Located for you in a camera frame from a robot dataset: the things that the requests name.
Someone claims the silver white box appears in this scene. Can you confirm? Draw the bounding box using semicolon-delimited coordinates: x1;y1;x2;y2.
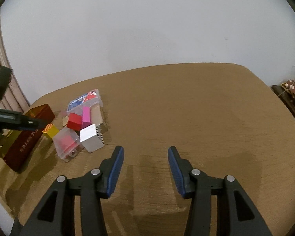
80;124;105;153

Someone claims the red rectangular block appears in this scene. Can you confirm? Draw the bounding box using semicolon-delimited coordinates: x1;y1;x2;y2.
66;113;82;131

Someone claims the clear case with blue card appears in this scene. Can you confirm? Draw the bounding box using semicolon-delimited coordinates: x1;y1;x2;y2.
66;89;104;115

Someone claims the small gold orange box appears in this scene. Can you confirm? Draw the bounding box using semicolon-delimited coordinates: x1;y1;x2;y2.
42;124;60;140

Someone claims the red tin box gold interior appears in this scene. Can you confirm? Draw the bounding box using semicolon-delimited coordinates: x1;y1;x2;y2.
0;104;55;173

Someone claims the beige patterned curtain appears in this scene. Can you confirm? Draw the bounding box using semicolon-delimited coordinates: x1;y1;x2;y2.
0;20;30;113

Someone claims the pink rectangular block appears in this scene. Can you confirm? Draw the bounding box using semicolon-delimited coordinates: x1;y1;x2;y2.
81;107;91;129

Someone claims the clear case with red insert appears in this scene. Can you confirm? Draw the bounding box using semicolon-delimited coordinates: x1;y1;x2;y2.
53;127;84;162

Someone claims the small beige block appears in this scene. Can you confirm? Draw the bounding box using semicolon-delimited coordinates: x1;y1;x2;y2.
62;116;69;127

